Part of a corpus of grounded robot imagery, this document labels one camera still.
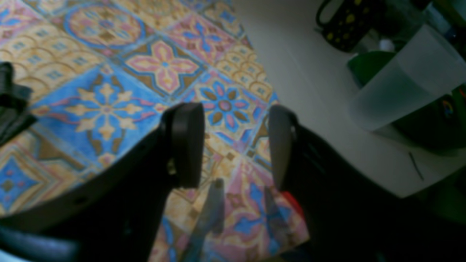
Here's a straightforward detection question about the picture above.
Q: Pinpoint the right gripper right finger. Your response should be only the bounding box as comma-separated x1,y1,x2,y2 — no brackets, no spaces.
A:
268,105,465,262

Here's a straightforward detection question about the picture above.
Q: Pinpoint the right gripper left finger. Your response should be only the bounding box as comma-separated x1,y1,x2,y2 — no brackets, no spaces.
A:
1,103,205,262

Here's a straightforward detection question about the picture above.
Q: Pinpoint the grey t-shirt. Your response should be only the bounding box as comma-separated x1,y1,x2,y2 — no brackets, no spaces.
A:
0,61,37,147

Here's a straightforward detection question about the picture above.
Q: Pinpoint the red clamp right edge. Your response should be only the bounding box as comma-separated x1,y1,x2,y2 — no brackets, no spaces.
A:
282,192,305,219

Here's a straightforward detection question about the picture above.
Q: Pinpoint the patterned tablecloth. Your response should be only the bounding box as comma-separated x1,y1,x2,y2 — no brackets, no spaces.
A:
1,0,309,262

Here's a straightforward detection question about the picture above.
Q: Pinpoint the green object on floor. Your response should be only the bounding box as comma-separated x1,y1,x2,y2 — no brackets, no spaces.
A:
346,50,396,90

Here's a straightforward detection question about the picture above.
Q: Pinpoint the translucent plastic container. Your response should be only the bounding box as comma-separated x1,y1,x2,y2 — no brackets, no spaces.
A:
348,24,466,131

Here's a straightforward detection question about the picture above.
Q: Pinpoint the black yellow dotted mug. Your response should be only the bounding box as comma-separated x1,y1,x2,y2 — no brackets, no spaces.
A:
316,0,386,53

